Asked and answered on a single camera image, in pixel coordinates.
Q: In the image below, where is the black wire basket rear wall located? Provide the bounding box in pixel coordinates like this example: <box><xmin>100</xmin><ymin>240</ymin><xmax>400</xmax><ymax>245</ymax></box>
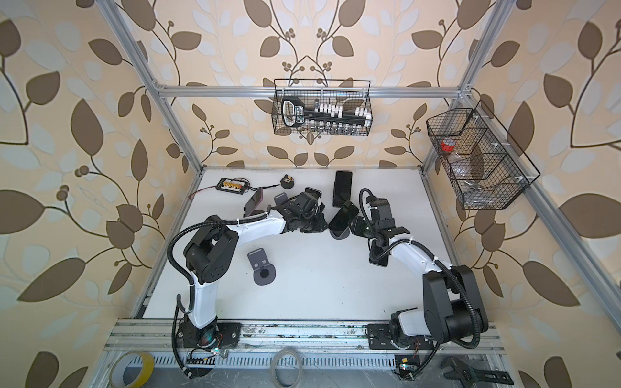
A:
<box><xmin>272</xmin><ymin>78</ymin><xmax>374</xmax><ymax>137</ymax></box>

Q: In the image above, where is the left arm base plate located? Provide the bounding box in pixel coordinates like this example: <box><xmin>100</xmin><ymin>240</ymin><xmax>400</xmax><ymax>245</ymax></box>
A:
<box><xmin>172</xmin><ymin>320</ymin><xmax>242</xmax><ymax>349</ymax></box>

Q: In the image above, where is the black phone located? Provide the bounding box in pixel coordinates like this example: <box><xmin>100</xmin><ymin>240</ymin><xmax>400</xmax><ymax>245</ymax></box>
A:
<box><xmin>332</xmin><ymin>171</ymin><xmax>353</xmax><ymax>208</ymax></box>
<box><xmin>328</xmin><ymin>200</ymin><xmax>359</xmax><ymax>234</ymax></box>
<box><xmin>305</xmin><ymin>187</ymin><xmax>322</xmax><ymax>200</ymax></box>
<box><xmin>368</xmin><ymin>239</ymin><xmax>390</xmax><ymax>268</ymax></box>

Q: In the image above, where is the dark round stand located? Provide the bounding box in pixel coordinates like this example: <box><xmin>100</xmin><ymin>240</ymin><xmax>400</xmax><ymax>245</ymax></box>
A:
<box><xmin>247</xmin><ymin>248</ymin><xmax>277</xmax><ymax>286</ymax></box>

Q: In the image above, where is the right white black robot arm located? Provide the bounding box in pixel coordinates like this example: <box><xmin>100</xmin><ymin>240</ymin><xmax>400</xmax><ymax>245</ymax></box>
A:
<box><xmin>358</xmin><ymin>188</ymin><xmax>488</xmax><ymax>349</ymax></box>

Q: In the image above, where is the black wire basket wall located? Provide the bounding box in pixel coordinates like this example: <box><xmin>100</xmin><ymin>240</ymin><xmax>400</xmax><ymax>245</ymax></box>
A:
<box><xmin>426</xmin><ymin>101</ymin><xmax>540</xmax><ymax>210</ymax></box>
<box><xmin>272</xmin><ymin>78</ymin><xmax>374</xmax><ymax>137</ymax></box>

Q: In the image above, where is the purple round phone stand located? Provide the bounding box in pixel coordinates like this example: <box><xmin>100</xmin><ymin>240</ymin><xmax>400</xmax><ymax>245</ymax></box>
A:
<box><xmin>274</xmin><ymin>192</ymin><xmax>289</xmax><ymax>206</ymax></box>

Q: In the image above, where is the black yellow round connector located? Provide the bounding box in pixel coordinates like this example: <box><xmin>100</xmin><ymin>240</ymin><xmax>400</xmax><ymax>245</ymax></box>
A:
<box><xmin>280</xmin><ymin>175</ymin><xmax>294</xmax><ymax>190</ymax></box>

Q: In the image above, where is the black adjustable wrench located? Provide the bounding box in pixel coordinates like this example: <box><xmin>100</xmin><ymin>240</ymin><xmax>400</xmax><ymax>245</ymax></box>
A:
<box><xmin>441</xmin><ymin>357</ymin><xmax>514</xmax><ymax>387</ymax></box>

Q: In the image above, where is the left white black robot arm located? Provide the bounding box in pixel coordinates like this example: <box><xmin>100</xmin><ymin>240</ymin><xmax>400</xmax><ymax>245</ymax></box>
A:
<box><xmin>166</xmin><ymin>188</ymin><xmax>328</xmax><ymax>333</ymax></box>

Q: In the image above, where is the black wire basket right wall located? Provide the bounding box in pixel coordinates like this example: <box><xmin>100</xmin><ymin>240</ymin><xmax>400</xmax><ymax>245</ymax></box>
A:
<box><xmin>426</xmin><ymin>101</ymin><xmax>540</xmax><ymax>210</ymax></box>

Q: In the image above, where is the grey tape ring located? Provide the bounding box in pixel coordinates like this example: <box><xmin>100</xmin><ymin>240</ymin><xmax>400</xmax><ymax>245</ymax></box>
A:
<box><xmin>269</xmin><ymin>348</ymin><xmax>304</xmax><ymax>388</ymax></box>

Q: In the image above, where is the grey round stand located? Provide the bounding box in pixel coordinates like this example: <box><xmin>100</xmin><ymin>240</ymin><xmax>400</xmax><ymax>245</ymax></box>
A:
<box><xmin>330</xmin><ymin>229</ymin><xmax>350</xmax><ymax>240</ymax></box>

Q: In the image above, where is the black phone on folding stand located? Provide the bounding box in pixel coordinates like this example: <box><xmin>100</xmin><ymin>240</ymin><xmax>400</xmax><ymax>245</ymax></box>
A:
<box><xmin>305</xmin><ymin>187</ymin><xmax>322</xmax><ymax>200</ymax></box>

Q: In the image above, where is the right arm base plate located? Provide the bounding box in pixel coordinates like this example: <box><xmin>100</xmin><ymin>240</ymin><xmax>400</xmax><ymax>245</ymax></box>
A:
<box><xmin>365</xmin><ymin>322</ymin><xmax>434</xmax><ymax>351</ymax></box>

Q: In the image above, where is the black tool in basket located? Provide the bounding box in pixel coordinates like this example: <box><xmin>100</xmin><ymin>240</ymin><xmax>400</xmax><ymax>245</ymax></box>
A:
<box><xmin>280</xmin><ymin>96</ymin><xmax>373</xmax><ymax>128</ymax></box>

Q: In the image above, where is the yellow tape roll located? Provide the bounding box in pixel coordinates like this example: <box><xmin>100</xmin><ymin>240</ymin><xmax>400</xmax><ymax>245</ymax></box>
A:
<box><xmin>108</xmin><ymin>351</ymin><xmax>155</xmax><ymax>388</ymax></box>

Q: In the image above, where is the black power adapter board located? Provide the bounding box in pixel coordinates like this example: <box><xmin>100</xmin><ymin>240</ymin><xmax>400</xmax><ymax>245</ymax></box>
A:
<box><xmin>215</xmin><ymin>178</ymin><xmax>250</xmax><ymax>195</ymax></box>

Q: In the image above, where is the black red cable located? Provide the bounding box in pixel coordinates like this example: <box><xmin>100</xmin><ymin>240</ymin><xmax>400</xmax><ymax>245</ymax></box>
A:
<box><xmin>188</xmin><ymin>182</ymin><xmax>282</xmax><ymax>200</ymax></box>

